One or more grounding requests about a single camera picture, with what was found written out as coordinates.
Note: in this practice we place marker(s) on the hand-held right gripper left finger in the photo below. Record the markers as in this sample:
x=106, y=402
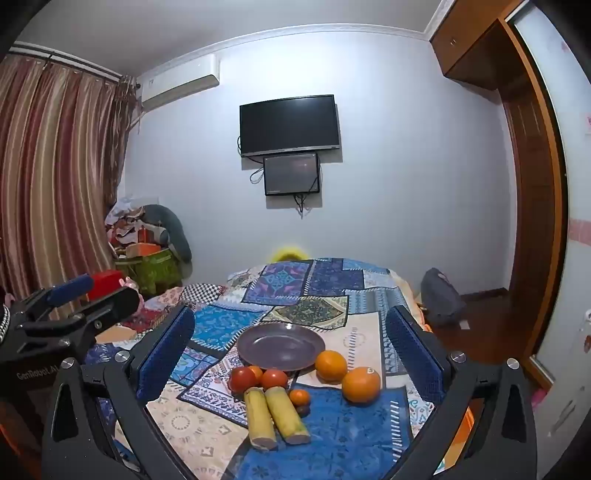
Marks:
x=165, y=362

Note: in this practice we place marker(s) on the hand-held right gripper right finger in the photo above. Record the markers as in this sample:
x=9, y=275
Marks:
x=412, y=356

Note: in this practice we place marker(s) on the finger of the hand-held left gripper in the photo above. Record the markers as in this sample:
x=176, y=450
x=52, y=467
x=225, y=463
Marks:
x=69, y=287
x=107, y=307

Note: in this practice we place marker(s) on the large orange with sticker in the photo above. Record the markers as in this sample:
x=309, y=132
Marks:
x=361, y=385

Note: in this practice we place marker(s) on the red tomato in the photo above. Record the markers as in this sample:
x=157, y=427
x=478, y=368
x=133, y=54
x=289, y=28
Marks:
x=274, y=378
x=242, y=380

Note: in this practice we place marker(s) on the small mandarin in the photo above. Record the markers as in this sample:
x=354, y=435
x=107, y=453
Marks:
x=299, y=397
x=256, y=370

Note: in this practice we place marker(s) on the yellow corn cob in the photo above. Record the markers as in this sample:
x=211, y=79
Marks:
x=258, y=417
x=286, y=415

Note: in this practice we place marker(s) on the purple plate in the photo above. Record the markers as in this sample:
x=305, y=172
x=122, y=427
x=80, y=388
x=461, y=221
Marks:
x=279, y=346

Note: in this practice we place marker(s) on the red box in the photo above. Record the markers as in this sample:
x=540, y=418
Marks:
x=106, y=284

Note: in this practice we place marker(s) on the tan cardboard box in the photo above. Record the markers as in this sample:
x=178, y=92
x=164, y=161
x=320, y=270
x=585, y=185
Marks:
x=115, y=334

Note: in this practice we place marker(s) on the pink toy figure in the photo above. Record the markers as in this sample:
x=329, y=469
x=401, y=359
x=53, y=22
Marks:
x=131, y=285

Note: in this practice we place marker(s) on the grey backpack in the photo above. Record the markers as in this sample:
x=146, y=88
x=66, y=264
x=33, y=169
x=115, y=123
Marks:
x=441, y=297

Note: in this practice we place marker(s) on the orange box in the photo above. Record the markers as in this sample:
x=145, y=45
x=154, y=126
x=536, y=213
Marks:
x=143, y=250

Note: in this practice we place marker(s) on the black white checkered cloth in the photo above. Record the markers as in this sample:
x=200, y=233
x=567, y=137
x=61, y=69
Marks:
x=205, y=293

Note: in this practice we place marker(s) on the pile of clothes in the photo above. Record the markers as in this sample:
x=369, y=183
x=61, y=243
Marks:
x=124, y=221

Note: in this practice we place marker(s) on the orange blanket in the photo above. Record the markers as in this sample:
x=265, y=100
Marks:
x=461, y=429

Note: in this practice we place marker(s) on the blue patchwork blanket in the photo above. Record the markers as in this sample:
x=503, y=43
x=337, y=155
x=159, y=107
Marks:
x=351, y=429

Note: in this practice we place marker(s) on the striped red curtain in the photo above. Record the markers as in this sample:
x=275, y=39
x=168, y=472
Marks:
x=51, y=175

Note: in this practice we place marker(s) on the dark brown date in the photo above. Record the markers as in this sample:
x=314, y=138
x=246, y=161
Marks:
x=303, y=411

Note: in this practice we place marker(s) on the pink cloth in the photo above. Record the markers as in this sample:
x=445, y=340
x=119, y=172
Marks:
x=539, y=398

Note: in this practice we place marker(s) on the yellow round object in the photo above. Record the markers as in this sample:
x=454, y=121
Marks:
x=288, y=254

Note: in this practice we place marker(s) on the small black monitor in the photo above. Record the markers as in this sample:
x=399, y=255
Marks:
x=292, y=174

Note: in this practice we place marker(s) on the white air conditioner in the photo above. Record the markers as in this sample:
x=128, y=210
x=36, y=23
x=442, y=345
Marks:
x=180, y=81

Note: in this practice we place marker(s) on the curtain rail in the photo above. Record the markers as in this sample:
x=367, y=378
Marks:
x=69, y=62

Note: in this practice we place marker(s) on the wall-mounted black television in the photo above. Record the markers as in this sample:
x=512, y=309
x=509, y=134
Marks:
x=290, y=124

